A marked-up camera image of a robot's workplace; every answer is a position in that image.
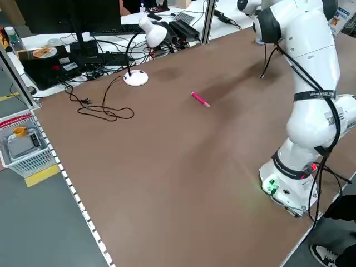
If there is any white book blue print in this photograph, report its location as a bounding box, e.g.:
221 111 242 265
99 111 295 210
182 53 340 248
329 7 352 37

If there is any pink marker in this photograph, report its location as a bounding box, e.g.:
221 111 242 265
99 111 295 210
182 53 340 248
191 92 211 108

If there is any white desk lamp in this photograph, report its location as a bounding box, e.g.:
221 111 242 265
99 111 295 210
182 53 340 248
123 16 168 87

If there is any black power supply box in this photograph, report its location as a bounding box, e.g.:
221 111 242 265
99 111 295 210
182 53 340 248
169 19 201 40

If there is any perforated grey plate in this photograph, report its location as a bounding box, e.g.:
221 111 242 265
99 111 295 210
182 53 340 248
172 11 196 24

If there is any white toothed edge strip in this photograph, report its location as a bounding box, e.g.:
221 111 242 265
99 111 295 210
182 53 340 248
29 109 117 267

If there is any black keyboard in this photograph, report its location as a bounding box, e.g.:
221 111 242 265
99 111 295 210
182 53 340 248
88 24 147 36

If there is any black power adapter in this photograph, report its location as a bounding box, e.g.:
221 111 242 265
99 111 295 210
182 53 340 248
213 10 232 24

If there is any small black remote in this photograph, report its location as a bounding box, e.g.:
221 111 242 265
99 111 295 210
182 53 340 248
29 132 42 147

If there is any white plastic basket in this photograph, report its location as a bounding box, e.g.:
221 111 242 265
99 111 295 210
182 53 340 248
0 109 54 179

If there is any black equipment case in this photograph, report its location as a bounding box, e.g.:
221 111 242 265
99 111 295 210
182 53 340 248
21 44 83 90

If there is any grey scale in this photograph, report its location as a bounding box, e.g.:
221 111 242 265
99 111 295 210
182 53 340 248
4 130 47 161

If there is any disc with orange print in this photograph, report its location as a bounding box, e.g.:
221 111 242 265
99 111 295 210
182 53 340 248
29 46 58 59

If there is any yellow cup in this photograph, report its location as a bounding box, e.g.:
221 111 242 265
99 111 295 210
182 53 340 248
13 126 28 139

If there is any black monitor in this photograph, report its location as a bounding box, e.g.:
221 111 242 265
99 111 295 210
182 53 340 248
16 0 122 56

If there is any person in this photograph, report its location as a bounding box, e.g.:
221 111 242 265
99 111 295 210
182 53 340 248
309 194 356 267

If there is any clear bottle white cap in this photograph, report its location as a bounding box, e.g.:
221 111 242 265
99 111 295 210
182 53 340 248
4 26 24 53

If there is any black lamp cable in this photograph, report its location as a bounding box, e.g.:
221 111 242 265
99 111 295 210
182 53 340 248
64 75 135 122

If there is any metal frame post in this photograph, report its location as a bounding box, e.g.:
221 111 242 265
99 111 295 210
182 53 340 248
200 0 217 45

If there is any black base cable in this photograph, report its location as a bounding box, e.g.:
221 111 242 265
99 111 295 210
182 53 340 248
307 155 353 223

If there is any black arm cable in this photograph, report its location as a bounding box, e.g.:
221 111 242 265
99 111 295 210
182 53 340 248
259 41 343 156

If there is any aluminium frame leg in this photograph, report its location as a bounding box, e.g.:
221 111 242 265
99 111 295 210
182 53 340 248
0 44 43 108

